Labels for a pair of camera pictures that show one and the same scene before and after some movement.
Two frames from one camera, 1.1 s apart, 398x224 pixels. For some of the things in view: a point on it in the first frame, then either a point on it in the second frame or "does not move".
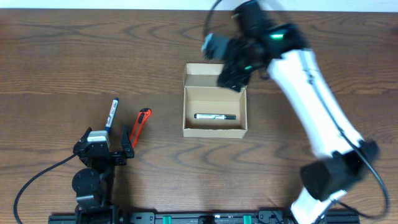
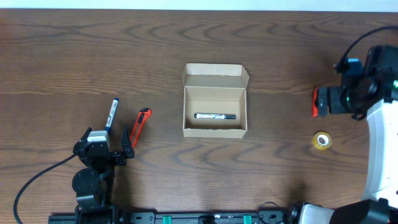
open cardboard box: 201,94 does not move
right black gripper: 233,75 -> 323,101
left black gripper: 111,155 does not move
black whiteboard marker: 214,116 does not move
